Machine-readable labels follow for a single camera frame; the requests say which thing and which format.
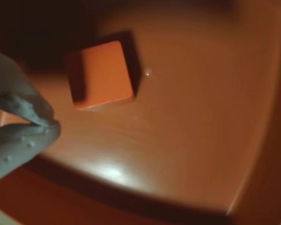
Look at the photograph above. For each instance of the orange cube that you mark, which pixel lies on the orange cube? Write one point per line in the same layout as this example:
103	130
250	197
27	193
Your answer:
105	75

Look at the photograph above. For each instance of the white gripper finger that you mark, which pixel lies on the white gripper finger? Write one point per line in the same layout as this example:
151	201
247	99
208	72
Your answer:
16	89
18	147

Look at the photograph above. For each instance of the orange plastic box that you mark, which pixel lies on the orange plastic box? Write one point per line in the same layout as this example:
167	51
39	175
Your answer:
201	117

